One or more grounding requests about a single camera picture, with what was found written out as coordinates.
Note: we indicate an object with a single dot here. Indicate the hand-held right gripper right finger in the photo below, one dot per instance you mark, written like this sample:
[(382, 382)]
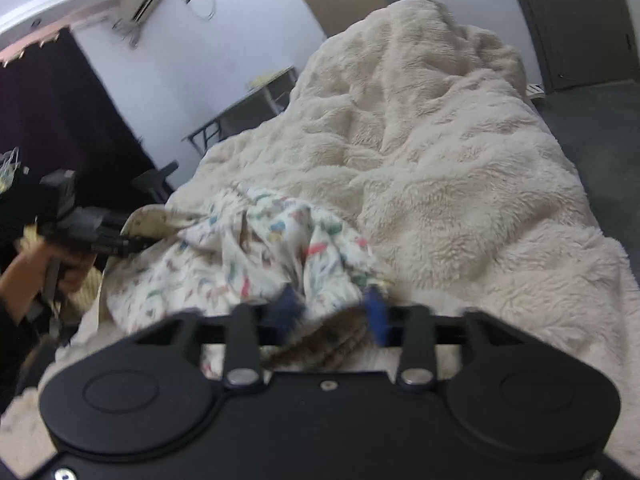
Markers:
[(375, 316)]

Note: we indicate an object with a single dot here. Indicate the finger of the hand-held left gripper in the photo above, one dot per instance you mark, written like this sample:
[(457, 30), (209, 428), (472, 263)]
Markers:
[(117, 222), (122, 246)]

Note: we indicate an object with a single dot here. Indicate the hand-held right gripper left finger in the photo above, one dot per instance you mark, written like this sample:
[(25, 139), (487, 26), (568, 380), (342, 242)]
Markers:
[(286, 312)]

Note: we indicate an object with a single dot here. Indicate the white printed garment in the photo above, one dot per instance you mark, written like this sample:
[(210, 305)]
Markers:
[(280, 250)]

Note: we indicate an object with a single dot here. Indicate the person's left hand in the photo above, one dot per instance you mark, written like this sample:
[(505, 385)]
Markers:
[(30, 272)]

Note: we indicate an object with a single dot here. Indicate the black chair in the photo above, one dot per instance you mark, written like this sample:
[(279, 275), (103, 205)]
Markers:
[(157, 177)]

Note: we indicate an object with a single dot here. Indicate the yellow foam mattress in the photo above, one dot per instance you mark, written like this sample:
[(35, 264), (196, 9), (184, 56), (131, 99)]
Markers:
[(82, 292)]

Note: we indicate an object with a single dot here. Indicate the hanging clip drying rack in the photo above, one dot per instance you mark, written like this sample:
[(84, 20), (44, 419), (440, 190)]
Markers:
[(9, 172)]

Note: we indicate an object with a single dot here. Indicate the dark curtain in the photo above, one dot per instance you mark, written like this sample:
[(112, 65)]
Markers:
[(55, 110)]

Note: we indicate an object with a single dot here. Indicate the grey desk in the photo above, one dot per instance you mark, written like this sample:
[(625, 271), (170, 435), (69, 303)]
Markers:
[(240, 110)]

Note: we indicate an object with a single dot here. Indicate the cream fluffy blanket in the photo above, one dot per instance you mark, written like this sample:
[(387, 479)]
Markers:
[(450, 160)]

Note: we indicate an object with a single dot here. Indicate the yellowish item on desk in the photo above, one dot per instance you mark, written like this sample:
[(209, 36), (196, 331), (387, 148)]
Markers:
[(262, 79)]

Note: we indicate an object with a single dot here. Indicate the small white object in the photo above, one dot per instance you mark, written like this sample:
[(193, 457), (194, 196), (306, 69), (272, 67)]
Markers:
[(536, 91)]

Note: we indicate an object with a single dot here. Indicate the brown cabinet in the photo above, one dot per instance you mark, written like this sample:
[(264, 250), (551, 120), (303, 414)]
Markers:
[(345, 2)]

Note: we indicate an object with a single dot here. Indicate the dark grey door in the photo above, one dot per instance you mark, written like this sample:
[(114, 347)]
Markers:
[(575, 20)]

